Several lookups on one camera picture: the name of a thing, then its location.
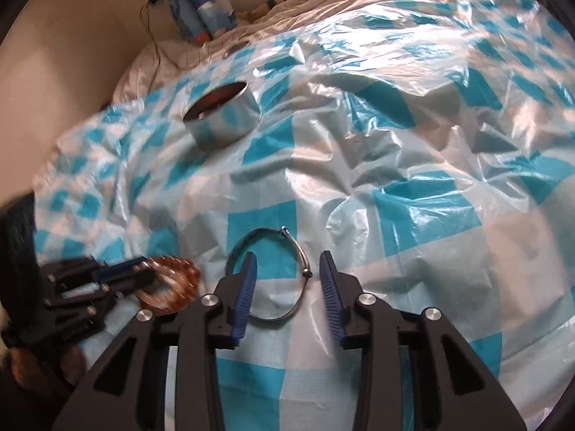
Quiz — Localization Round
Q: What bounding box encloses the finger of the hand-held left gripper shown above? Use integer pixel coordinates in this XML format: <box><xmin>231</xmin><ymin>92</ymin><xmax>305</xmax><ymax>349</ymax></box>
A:
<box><xmin>42</xmin><ymin>258</ymin><xmax>145</xmax><ymax>289</ymax></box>
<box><xmin>44</xmin><ymin>285</ymin><xmax>118</xmax><ymax>321</ymax></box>

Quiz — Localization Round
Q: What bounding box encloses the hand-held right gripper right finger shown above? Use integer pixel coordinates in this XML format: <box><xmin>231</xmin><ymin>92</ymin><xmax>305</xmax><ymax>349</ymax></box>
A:
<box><xmin>318</xmin><ymin>250</ymin><xmax>526</xmax><ymax>431</ymax></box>

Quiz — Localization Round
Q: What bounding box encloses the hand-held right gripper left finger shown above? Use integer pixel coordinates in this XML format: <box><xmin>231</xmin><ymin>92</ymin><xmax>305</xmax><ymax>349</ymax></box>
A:
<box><xmin>51</xmin><ymin>251</ymin><xmax>259</xmax><ymax>431</ymax></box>

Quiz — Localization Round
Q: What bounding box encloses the dark metal bangle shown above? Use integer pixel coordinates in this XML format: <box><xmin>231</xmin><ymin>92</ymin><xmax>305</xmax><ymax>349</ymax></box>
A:
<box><xmin>224</xmin><ymin>226</ymin><xmax>313</xmax><ymax>323</ymax></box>

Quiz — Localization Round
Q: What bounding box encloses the amber bead bracelet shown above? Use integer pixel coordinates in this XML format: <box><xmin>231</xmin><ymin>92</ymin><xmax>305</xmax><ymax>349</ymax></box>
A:
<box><xmin>134</xmin><ymin>255</ymin><xmax>201</xmax><ymax>312</ymax></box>

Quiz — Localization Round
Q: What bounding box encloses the round metal tin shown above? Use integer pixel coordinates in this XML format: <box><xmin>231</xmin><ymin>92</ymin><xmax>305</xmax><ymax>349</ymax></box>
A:
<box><xmin>182</xmin><ymin>81</ymin><xmax>262</xmax><ymax>150</ymax></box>

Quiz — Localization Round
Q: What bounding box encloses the blue checkered plastic sheet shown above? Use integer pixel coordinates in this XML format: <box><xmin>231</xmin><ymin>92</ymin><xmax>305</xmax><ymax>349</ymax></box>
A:
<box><xmin>31</xmin><ymin>0</ymin><xmax>575</xmax><ymax>431</ymax></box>

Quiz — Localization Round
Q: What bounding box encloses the blue printed curtain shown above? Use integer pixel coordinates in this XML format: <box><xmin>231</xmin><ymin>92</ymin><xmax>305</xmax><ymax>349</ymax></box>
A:
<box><xmin>155</xmin><ymin>0</ymin><xmax>236</xmax><ymax>46</ymax></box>

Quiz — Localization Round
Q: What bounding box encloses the black cable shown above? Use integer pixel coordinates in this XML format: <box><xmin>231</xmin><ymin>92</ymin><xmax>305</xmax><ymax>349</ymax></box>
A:
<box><xmin>139</xmin><ymin>0</ymin><xmax>180</xmax><ymax>99</ymax></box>

